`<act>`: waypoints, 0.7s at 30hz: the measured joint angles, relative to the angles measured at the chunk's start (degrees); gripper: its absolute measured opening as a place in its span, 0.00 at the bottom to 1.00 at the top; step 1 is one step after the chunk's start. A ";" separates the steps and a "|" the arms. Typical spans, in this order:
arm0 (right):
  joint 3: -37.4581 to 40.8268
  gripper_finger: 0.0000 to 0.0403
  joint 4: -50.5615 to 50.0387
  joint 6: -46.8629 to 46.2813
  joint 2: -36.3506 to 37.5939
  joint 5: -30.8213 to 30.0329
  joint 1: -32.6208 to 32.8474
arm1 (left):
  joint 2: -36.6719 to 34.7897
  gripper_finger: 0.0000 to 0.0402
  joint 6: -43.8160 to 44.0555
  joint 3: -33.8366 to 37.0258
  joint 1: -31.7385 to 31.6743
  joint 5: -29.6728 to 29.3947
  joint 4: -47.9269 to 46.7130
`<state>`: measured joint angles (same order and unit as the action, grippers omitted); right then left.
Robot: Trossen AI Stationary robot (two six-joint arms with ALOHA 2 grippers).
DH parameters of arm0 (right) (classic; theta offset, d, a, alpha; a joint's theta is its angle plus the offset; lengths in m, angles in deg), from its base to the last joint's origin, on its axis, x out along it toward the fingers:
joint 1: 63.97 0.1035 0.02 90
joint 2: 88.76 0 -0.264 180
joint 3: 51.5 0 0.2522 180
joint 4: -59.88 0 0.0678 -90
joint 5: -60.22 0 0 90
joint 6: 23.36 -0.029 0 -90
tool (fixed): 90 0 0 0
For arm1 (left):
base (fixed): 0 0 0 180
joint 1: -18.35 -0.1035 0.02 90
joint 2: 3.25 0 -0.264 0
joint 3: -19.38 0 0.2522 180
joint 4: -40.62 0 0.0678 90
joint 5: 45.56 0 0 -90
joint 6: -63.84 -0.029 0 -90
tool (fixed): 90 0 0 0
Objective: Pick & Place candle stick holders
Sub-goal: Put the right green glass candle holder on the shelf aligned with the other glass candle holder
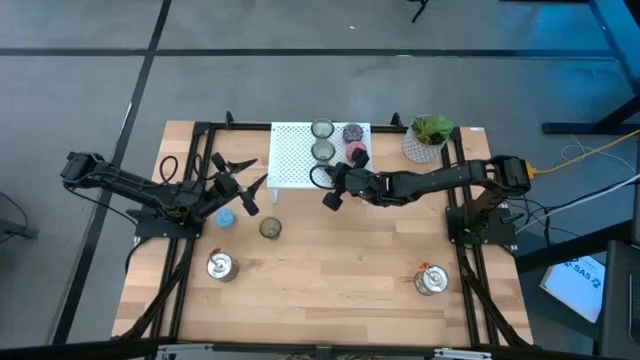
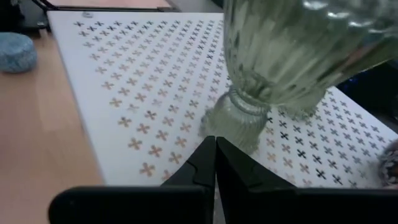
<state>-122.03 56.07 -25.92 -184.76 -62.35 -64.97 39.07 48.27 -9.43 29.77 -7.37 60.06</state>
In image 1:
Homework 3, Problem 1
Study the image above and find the blue patterned candle holder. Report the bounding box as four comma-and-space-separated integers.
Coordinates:
215, 208, 237, 231

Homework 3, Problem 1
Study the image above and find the black cabinet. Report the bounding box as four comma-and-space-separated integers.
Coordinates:
597, 238, 640, 360

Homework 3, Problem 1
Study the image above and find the silver candle tin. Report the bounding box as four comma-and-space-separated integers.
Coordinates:
206, 249, 240, 284
413, 264, 450, 297

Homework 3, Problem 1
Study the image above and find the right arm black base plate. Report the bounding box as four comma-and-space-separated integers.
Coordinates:
446, 204, 519, 247

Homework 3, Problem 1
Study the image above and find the green glass candle holder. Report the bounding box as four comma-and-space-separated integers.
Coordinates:
310, 117, 336, 141
310, 139, 336, 163
258, 216, 283, 241

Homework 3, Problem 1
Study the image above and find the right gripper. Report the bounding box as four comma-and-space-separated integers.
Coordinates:
322, 149, 384, 212

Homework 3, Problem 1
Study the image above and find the black tripod leg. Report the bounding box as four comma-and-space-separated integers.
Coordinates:
407, 0, 431, 24

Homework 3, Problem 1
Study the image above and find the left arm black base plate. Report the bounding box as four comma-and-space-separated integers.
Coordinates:
133, 207, 206, 240

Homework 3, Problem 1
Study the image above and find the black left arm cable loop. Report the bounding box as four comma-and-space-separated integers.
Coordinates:
159, 155, 180, 186

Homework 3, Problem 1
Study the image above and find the dark desk leg bar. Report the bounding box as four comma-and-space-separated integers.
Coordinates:
514, 218, 636, 275

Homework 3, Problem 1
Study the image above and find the gray equipment foot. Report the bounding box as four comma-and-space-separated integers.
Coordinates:
0, 191, 40, 245

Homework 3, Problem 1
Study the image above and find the orange floor cable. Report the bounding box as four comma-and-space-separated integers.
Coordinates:
534, 129, 640, 176

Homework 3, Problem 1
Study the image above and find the black aluminium table frame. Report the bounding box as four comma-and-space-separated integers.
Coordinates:
112, 110, 536, 351

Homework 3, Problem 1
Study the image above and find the dark desk with black foot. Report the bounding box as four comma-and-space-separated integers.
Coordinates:
541, 0, 640, 136

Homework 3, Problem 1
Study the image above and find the black right gripper cable loop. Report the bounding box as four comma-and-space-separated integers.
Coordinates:
308, 163, 339, 191

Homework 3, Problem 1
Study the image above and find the black left arm floor cable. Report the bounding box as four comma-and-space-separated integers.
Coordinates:
63, 183, 140, 274

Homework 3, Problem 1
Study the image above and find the pink patterned candle holder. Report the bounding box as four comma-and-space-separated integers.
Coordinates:
344, 141, 369, 164

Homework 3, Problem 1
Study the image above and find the black rig crossbar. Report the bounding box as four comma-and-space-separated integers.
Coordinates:
0, 337, 640, 360

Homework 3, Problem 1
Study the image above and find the thin white floor cable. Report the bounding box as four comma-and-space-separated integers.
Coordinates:
559, 133, 636, 174

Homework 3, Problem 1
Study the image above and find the silver metal bracket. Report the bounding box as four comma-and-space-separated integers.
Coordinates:
155, 343, 215, 360
433, 348, 494, 360

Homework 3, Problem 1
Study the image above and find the thick white floor cable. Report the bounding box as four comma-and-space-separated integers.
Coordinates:
514, 172, 640, 235

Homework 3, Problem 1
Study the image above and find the white perforated metal shelf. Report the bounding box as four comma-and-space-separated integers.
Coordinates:
266, 121, 376, 205

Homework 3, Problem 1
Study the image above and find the white printed sign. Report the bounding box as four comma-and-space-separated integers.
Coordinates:
538, 253, 607, 325

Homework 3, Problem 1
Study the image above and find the potted succulent patterned pot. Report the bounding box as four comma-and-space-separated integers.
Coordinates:
402, 113, 456, 165

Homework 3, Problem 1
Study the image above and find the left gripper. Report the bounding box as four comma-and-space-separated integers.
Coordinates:
211, 152, 269, 217

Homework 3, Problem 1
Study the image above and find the purple patterned candle holder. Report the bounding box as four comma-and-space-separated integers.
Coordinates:
342, 122, 365, 145

